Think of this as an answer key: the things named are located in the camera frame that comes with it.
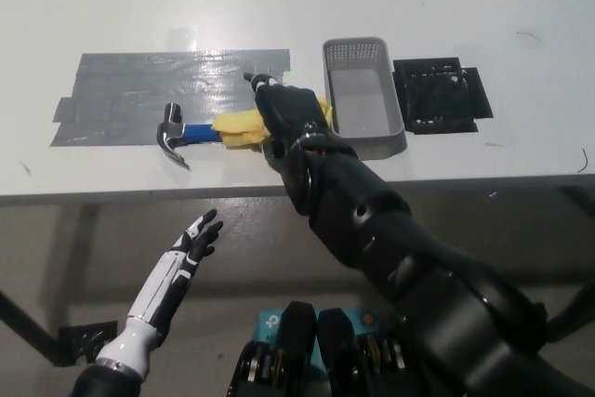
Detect black tape patch with square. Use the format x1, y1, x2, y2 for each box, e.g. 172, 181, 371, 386
391, 57, 495, 136

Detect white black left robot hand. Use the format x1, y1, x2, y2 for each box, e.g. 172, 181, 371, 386
126, 209, 225, 348

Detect gray duct tape patch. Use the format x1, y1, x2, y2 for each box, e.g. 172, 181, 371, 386
47, 46, 295, 150

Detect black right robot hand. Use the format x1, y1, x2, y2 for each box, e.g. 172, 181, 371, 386
243, 72, 360, 185

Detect robot legs with blue panel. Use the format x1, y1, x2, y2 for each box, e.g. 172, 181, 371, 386
226, 300, 406, 397

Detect blue hammer with yellow wrap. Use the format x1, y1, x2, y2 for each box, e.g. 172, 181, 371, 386
154, 98, 335, 172

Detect dark diagonal table leg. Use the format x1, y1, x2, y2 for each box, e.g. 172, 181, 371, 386
0, 288, 62, 366

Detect gray plastic basket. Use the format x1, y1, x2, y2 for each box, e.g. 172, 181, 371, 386
321, 36, 409, 162

